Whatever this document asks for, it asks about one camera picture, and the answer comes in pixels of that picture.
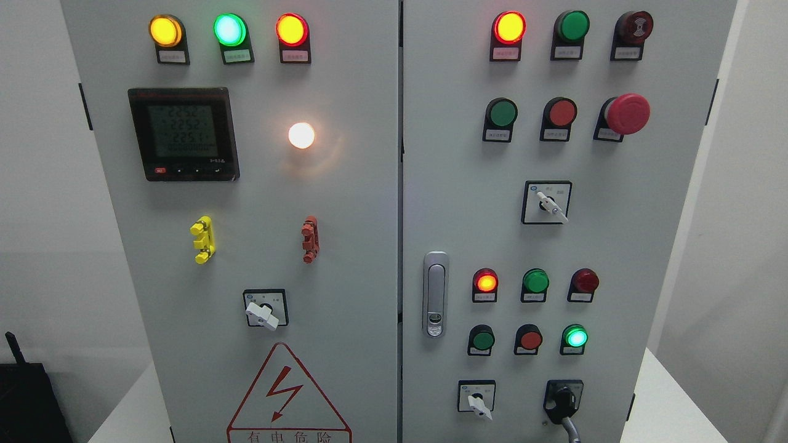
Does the black knob rotary switch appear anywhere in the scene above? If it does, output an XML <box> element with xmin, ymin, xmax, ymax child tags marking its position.
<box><xmin>543</xmin><ymin>380</ymin><xmax>584</xmax><ymax>425</ymax></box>

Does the red terminal connector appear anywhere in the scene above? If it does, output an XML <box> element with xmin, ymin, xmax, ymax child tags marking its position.
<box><xmin>301</xmin><ymin>215</ymin><xmax>320</xmax><ymax>264</ymax></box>

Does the red lit lamp lower left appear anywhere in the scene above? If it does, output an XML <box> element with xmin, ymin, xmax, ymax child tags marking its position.
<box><xmin>471</xmin><ymin>268</ymin><xmax>499</xmax><ymax>303</ymax></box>

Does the white glowing indicator lamp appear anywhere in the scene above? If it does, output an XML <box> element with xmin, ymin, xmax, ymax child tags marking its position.
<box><xmin>287</xmin><ymin>122</ymin><xmax>316</xmax><ymax>150</ymax></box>

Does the green push button lower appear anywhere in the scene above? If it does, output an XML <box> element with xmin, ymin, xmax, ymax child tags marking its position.
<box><xmin>467</xmin><ymin>324</ymin><xmax>496</xmax><ymax>356</ymax></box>

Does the green push button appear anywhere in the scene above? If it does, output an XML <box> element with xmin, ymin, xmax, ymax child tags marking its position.
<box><xmin>482</xmin><ymin>97</ymin><xmax>518</xmax><ymax>143</ymax></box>
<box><xmin>467</xmin><ymin>324</ymin><xmax>496</xmax><ymax>356</ymax></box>

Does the green push button upper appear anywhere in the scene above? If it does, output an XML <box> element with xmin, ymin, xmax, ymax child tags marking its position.
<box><xmin>482</xmin><ymin>97</ymin><xmax>518</xmax><ymax>143</ymax></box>

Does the green lamp lower middle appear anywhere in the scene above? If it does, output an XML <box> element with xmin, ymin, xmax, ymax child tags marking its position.
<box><xmin>520</xmin><ymin>268</ymin><xmax>550</xmax><ymax>303</ymax></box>

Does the grey left cabinet door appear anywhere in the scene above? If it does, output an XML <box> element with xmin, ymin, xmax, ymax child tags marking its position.
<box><xmin>62</xmin><ymin>1</ymin><xmax>399</xmax><ymax>442</ymax></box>

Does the grey cabinet door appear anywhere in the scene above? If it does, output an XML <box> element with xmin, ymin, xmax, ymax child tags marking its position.
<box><xmin>402</xmin><ymin>1</ymin><xmax>737</xmax><ymax>442</ymax></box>
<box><xmin>62</xmin><ymin>1</ymin><xmax>399</xmax><ymax>442</ymax></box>

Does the grey right cabinet door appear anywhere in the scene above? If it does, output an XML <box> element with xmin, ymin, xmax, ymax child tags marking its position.
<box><xmin>402</xmin><ymin>1</ymin><xmax>737</xmax><ymax>442</ymax></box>

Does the red push button lower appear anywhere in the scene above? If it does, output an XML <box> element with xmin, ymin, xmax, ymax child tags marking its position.
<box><xmin>513</xmin><ymin>324</ymin><xmax>543</xmax><ymax>356</ymax></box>

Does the red push button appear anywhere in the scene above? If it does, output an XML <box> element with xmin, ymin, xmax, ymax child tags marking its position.
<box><xmin>513</xmin><ymin>324</ymin><xmax>543</xmax><ymax>356</ymax></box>
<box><xmin>539</xmin><ymin>97</ymin><xmax>577</xmax><ymax>142</ymax></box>

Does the yellow terminal connector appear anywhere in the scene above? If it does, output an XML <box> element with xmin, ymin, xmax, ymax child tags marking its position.
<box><xmin>190</xmin><ymin>215</ymin><xmax>215</xmax><ymax>265</ymax></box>

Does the red lamp lower right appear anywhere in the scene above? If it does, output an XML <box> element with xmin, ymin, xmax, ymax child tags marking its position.
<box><xmin>566</xmin><ymin>268</ymin><xmax>600</xmax><ymax>303</ymax></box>

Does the red push button upper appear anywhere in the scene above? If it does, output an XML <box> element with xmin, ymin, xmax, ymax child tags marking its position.
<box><xmin>539</xmin><ymin>97</ymin><xmax>577</xmax><ymax>142</ymax></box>

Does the green lamp bottom right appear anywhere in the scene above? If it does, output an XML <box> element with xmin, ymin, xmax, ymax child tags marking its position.
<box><xmin>559</xmin><ymin>324</ymin><xmax>589</xmax><ymax>356</ymax></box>

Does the red lightning warning sticker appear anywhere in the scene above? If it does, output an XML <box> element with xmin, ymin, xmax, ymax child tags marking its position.
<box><xmin>226</xmin><ymin>342</ymin><xmax>353</xmax><ymax>442</ymax></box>

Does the red-ringed yellow indicator lamp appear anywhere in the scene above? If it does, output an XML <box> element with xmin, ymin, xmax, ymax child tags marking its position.
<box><xmin>276</xmin><ymin>12</ymin><xmax>312</xmax><ymax>64</ymax></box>

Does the red lit lamp right door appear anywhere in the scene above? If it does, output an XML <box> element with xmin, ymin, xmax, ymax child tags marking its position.
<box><xmin>489</xmin><ymin>9</ymin><xmax>527</xmax><ymax>62</ymax></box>

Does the black digital power meter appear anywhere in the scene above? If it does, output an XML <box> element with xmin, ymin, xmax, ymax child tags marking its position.
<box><xmin>127</xmin><ymin>87</ymin><xmax>240</xmax><ymax>182</ymax></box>

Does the green lit indicator lamp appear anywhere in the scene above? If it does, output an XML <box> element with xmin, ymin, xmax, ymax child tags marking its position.
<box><xmin>213</xmin><ymin>12</ymin><xmax>254</xmax><ymax>65</ymax></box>

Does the red emergency stop mushroom button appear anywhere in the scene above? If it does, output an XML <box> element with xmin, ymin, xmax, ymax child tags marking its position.
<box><xmin>593</xmin><ymin>93</ymin><xmax>651</xmax><ymax>143</ymax></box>

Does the green indicator lamp top right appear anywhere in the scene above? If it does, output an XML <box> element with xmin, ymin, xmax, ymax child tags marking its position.
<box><xmin>550</xmin><ymin>9</ymin><xmax>589</xmax><ymax>61</ymax></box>

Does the yellow indicator lamp top left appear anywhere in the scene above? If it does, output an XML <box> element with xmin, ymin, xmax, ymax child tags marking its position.
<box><xmin>148</xmin><ymin>14</ymin><xmax>190</xmax><ymax>65</ymax></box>

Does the dark red buzzer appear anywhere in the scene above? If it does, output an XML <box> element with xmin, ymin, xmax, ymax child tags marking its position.
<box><xmin>609</xmin><ymin>10</ymin><xmax>654</xmax><ymax>62</ymax></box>

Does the black device with antenna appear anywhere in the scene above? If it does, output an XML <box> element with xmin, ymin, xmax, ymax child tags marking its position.
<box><xmin>1</xmin><ymin>332</ymin><xmax>73</xmax><ymax>442</ymax></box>

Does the silver door lock handle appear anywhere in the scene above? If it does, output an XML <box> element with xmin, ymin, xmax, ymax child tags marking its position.
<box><xmin>422</xmin><ymin>250</ymin><xmax>449</xmax><ymax>338</ymax></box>

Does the white-handled upper selector switch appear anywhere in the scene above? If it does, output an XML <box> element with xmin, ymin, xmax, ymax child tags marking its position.
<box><xmin>521</xmin><ymin>180</ymin><xmax>573</xmax><ymax>225</ymax></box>

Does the white-handled selector switch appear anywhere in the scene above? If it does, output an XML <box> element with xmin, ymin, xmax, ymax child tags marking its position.
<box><xmin>521</xmin><ymin>180</ymin><xmax>573</xmax><ymax>225</ymax></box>
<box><xmin>457</xmin><ymin>379</ymin><xmax>496</xmax><ymax>421</ymax></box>
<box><xmin>243</xmin><ymin>289</ymin><xmax>289</xmax><ymax>331</ymax></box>

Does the white-handled left selector switch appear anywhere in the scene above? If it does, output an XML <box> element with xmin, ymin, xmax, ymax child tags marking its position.
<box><xmin>243</xmin><ymin>289</ymin><xmax>289</xmax><ymax>331</ymax></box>

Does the white-handled lower selector switch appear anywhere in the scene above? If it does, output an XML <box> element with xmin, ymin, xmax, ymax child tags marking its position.
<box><xmin>457</xmin><ymin>379</ymin><xmax>496</xmax><ymax>421</ymax></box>

